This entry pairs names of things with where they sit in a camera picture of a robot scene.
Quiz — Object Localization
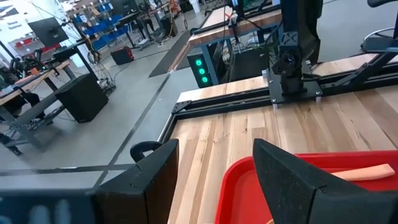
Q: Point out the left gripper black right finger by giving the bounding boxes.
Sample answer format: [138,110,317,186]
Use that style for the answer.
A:
[252,138,398,224]

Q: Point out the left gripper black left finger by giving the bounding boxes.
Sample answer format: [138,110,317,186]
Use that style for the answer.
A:
[92,138,180,224]

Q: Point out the red plastic tray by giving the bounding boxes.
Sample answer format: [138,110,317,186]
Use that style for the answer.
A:
[214,150,398,224]

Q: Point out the large black box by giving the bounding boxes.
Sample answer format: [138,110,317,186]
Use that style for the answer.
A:
[54,72,109,123]

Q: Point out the black computer with green lights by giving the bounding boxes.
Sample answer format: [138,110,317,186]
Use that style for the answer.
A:
[187,43,219,89]

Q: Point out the dark floor mat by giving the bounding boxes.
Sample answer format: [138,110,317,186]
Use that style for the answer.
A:
[148,29,194,78]

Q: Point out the red and black case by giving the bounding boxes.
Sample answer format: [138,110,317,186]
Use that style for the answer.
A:
[110,45,136,66]

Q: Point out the wooden desk with metal legs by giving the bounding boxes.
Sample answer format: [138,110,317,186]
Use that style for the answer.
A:
[0,60,77,155]

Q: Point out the blue storage bin shelf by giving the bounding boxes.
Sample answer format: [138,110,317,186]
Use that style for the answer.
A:
[72,2,133,51]

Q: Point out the wooden workbench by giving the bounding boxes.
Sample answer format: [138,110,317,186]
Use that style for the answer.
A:
[187,5,283,49]

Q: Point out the black office chair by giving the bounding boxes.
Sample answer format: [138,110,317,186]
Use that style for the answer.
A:
[360,0,398,54]

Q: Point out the black monitor on stand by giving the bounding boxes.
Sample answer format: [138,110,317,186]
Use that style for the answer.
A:
[27,16,70,48]

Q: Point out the black cable loop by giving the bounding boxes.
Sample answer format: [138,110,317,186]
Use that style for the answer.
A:
[129,141,164,163]

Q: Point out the tan utensil handle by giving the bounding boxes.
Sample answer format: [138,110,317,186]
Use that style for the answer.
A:
[330,163,396,182]

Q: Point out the black aluminium table rail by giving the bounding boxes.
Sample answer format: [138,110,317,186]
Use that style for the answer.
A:
[158,60,398,144]

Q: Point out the black camera on bracket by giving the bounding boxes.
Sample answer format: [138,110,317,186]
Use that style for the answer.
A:
[267,50,324,105]

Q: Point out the black diagonal frame brace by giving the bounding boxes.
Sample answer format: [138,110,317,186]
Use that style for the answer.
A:
[326,51,398,91]

